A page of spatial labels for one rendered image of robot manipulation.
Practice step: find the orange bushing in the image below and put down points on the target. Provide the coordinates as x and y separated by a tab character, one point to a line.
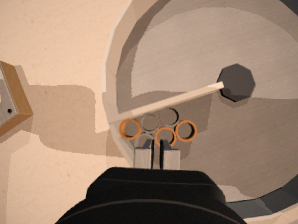
122	131
173	139

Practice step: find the orange metal ring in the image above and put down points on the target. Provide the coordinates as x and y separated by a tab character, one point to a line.
193	131

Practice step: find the grey metal ring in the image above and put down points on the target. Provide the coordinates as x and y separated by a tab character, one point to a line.
136	144
177	113
141	122

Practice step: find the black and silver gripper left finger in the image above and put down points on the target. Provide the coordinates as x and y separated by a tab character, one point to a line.
144	156

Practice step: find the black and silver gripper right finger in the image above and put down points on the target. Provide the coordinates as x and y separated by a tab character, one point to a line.
171	157

